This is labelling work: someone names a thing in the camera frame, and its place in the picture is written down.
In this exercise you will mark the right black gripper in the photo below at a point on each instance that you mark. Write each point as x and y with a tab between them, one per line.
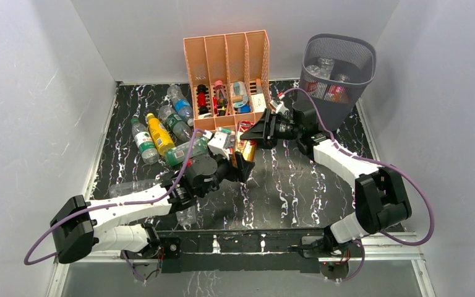
263	130

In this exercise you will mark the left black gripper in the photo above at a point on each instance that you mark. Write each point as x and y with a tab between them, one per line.
243	168

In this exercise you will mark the gold red tea bottle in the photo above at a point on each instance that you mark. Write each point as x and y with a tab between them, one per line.
246	147

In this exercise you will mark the red label bottle red cap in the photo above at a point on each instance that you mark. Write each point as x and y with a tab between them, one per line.
311	87

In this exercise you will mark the red label cola bottle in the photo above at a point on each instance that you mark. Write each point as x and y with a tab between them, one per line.
337	93

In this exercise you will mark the clear bottle white label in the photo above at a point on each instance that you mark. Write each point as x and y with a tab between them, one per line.
322	69

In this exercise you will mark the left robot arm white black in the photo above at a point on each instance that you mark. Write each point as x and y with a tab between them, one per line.
82	227

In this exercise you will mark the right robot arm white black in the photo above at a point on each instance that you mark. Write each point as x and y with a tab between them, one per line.
379	193

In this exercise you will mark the grey mesh waste bin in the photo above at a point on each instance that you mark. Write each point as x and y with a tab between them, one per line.
353	57

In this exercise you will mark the small white box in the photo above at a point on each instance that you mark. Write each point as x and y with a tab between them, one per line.
244	126

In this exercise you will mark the white carton box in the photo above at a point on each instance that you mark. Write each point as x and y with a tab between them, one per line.
258	102

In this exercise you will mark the blue round object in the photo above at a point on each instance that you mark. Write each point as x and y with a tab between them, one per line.
244	109

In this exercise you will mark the green white tube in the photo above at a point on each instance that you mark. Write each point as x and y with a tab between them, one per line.
225	130

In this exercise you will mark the pink cap small bottle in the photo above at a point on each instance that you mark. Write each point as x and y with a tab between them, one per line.
221	98

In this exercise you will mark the green tinted bottle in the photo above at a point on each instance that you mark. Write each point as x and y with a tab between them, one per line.
177	155

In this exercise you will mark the peach desk organizer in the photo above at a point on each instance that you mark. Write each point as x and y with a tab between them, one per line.
230	57

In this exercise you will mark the clear bottle dark green label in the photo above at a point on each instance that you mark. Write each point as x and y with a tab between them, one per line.
175	123

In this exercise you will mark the red black dumbbell toy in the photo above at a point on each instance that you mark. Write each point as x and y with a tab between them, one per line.
201	99

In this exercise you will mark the clear water bottle white cap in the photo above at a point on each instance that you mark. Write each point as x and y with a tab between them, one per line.
187	217

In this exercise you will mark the clear bottle blue label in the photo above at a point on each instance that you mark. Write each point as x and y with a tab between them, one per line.
181	105

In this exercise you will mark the yellow juice bottle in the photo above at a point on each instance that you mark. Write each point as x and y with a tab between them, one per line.
160	136

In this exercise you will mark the clear bottle green cap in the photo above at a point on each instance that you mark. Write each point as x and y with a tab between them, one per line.
144	142

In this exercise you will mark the clear empty bottle left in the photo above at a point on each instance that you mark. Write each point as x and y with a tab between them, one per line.
122	189

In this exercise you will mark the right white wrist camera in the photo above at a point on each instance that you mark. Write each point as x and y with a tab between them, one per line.
278	106

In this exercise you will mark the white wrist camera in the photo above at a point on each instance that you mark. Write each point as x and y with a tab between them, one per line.
278	106
222	143

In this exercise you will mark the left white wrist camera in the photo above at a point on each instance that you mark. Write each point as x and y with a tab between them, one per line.
222	143

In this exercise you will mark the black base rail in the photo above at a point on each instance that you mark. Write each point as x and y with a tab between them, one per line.
241	246

